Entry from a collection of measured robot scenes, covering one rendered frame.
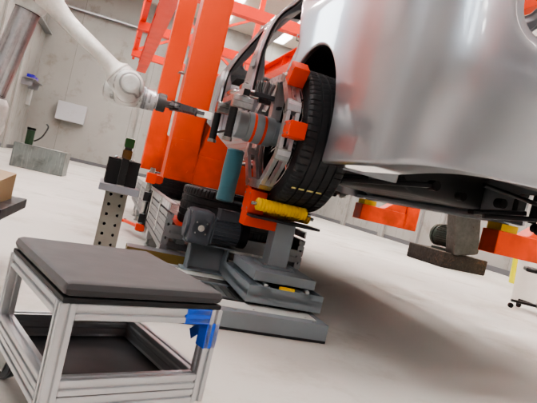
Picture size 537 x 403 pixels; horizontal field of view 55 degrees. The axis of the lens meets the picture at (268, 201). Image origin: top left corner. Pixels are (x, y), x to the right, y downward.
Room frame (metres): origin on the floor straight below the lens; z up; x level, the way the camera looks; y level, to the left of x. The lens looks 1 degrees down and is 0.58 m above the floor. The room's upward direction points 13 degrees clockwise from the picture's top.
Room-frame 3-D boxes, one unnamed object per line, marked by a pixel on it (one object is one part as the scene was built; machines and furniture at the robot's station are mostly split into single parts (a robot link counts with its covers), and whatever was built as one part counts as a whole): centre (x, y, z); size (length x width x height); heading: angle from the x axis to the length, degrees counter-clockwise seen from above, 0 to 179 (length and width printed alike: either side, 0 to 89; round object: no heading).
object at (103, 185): (2.42, 0.70, 0.44); 0.43 x 0.17 x 0.03; 18
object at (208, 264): (2.75, 0.20, 0.26); 0.42 x 0.18 x 0.35; 108
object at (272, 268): (2.52, -0.10, 0.32); 0.40 x 0.30 x 0.28; 18
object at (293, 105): (2.47, 0.07, 0.85); 0.54 x 0.07 x 0.54; 18
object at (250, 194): (2.48, 0.03, 0.48); 0.16 x 0.12 x 0.17; 108
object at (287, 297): (2.52, -0.10, 0.13); 0.50 x 0.36 x 0.10; 18
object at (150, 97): (2.13, 0.57, 0.83); 0.09 x 0.06 x 0.09; 18
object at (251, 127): (2.45, 0.13, 0.85); 0.21 x 0.14 x 0.14; 108
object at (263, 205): (2.39, -0.07, 0.51); 0.29 x 0.06 x 0.06; 108
